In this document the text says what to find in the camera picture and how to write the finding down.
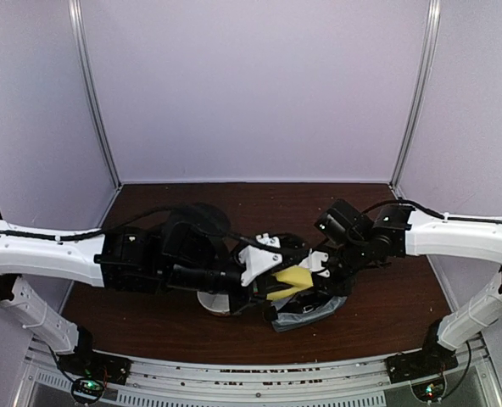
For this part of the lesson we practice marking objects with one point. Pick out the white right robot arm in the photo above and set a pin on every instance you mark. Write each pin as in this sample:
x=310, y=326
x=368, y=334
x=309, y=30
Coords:
x=465, y=252

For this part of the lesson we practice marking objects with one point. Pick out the aluminium corner post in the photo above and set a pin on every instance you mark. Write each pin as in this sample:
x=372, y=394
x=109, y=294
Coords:
x=428, y=51
x=79, y=33

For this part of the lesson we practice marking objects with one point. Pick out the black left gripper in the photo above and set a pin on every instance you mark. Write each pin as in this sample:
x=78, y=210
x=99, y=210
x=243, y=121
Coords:
x=259, y=292

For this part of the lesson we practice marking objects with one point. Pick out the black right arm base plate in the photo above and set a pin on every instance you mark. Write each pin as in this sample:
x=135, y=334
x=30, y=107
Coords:
x=418, y=364

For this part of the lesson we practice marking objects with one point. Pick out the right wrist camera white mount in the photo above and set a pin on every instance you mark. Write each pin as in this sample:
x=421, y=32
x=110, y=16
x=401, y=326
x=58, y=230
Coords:
x=316, y=263

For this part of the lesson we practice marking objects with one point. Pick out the right aluminium corner post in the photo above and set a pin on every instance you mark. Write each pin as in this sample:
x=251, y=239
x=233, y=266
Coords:
x=428, y=51

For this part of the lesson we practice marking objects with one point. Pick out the white ceramic bowl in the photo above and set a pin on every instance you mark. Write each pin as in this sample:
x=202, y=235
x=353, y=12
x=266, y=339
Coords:
x=216, y=304

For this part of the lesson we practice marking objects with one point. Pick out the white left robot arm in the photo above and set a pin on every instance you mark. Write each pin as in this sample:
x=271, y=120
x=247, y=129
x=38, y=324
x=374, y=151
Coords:
x=194, y=249

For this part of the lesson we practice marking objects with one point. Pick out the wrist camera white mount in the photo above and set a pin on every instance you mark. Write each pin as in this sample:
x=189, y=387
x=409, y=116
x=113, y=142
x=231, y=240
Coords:
x=316, y=263
x=256, y=261

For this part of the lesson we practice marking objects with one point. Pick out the grey zip pouch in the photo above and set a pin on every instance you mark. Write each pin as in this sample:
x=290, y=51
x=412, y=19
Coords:
x=293, y=313

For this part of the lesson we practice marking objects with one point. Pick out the left aluminium corner post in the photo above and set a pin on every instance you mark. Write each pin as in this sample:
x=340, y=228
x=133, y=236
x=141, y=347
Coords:
x=79, y=33

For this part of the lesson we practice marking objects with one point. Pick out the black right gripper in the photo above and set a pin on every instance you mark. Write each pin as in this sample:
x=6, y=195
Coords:
x=341, y=288

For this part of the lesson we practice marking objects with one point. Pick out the yellow sponge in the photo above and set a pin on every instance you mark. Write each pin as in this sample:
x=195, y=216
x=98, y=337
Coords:
x=290, y=281

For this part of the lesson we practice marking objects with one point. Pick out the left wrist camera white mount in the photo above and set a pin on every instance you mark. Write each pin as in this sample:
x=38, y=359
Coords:
x=256, y=261

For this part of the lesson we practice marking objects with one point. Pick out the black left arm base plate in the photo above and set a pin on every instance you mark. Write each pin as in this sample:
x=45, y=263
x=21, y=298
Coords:
x=98, y=366

